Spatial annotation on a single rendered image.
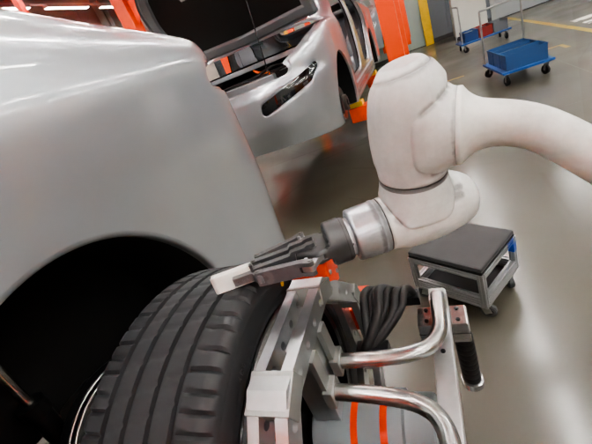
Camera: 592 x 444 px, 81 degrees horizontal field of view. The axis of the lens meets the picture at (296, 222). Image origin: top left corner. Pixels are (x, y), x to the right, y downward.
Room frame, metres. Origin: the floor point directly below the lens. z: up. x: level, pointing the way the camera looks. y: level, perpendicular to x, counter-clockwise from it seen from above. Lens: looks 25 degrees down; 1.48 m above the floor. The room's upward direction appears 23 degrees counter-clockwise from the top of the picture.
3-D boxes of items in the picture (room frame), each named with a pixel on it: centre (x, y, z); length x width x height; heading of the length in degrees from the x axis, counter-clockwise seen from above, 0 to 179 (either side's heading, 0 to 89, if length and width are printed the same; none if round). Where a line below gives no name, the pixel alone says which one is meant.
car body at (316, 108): (5.28, -0.85, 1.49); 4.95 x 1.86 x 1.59; 154
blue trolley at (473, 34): (8.06, -5.48, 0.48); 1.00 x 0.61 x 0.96; 70
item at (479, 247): (1.47, -0.74, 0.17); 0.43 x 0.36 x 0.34; 30
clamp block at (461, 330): (0.49, -0.19, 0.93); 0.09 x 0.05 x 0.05; 64
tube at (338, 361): (0.47, -0.08, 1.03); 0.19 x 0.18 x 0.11; 64
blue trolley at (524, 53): (4.88, -3.76, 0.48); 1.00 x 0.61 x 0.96; 159
